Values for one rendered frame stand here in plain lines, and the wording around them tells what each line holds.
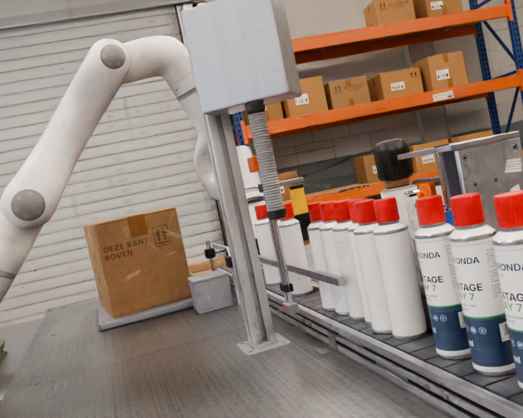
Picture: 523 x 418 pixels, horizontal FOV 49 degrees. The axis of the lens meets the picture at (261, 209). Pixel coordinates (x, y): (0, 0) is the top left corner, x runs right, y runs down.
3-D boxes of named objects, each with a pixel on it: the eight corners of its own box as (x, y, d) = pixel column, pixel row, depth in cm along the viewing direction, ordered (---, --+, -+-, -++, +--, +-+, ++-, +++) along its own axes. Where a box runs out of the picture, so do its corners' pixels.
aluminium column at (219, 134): (276, 343, 111) (206, 0, 107) (255, 349, 110) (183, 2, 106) (270, 338, 115) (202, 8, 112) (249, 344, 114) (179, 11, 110)
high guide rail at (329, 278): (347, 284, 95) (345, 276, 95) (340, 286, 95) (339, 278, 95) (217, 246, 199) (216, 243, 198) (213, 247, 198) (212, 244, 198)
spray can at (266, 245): (289, 282, 144) (272, 202, 143) (270, 287, 143) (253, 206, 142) (282, 279, 149) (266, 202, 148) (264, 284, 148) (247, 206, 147)
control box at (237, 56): (290, 92, 98) (267, -18, 97) (201, 114, 104) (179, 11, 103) (304, 96, 108) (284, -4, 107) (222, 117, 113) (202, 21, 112)
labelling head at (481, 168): (557, 319, 77) (523, 132, 76) (476, 345, 74) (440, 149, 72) (489, 303, 91) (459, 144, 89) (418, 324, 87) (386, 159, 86)
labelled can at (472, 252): (531, 367, 64) (498, 189, 63) (493, 381, 63) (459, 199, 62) (500, 356, 69) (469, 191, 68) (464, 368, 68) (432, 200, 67)
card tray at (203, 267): (266, 268, 205) (263, 257, 205) (195, 286, 198) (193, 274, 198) (245, 261, 234) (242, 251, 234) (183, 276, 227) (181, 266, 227)
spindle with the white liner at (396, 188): (439, 260, 132) (415, 133, 131) (406, 269, 130) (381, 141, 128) (418, 257, 141) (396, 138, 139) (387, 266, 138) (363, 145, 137)
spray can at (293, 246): (317, 292, 126) (298, 201, 125) (295, 298, 124) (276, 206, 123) (308, 289, 131) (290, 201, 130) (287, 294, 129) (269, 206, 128)
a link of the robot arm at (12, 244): (-37, 260, 129) (17, 167, 131) (-28, 247, 146) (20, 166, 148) (14, 282, 133) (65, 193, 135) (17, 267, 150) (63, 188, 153)
